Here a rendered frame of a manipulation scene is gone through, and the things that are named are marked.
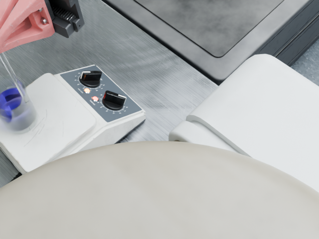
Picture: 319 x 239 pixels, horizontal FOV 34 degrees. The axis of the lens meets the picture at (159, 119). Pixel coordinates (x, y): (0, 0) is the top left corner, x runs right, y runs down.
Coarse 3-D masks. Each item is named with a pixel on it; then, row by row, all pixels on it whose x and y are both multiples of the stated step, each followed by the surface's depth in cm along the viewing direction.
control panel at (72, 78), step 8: (72, 72) 80; (80, 72) 81; (72, 80) 79; (104, 80) 81; (80, 88) 78; (88, 88) 79; (96, 88) 79; (104, 88) 80; (112, 88) 80; (88, 96) 77; (96, 96) 78; (128, 96) 80; (96, 104) 76; (128, 104) 79; (136, 104) 79; (104, 112) 76; (112, 112) 76; (120, 112) 77; (128, 112) 77; (112, 120) 75
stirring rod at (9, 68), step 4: (0, 56) 60; (4, 56) 60; (4, 60) 60; (4, 64) 61; (8, 64) 61; (8, 68) 62; (8, 72) 63; (12, 72) 63; (12, 76) 63; (16, 80) 64; (16, 84) 65; (20, 88) 66; (20, 92) 66; (24, 92) 67
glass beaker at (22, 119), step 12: (0, 84) 69; (12, 84) 69; (24, 84) 67; (24, 96) 66; (24, 108) 67; (0, 120) 69; (12, 120) 68; (24, 120) 69; (36, 120) 72; (12, 132) 71; (24, 132) 71
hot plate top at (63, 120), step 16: (48, 80) 76; (32, 96) 74; (48, 96) 74; (64, 96) 74; (48, 112) 73; (64, 112) 73; (80, 112) 73; (0, 128) 72; (48, 128) 72; (64, 128) 71; (80, 128) 71; (16, 144) 71; (32, 144) 70; (48, 144) 70; (64, 144) 70; (16, 160) 69; (32, 160) 69; (48, 160) 69
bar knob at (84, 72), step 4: (84, 72) 78; (88, 72) 78; (92, 72) 79; (96, 72) 79; (100, 72) 80; (80, 76) 80; (84, 76) 78; (88, 76) 79; (92, 76) 79; (96, 76) 79; (100, 76) 80; (80, 80) 79; (84, 80) 79; (88, 80) 79; (92, 80) 80; (96, 80) 80; (84, 84) 79; (88, 84) 79; (92, 84) 79; (96, 84) 79
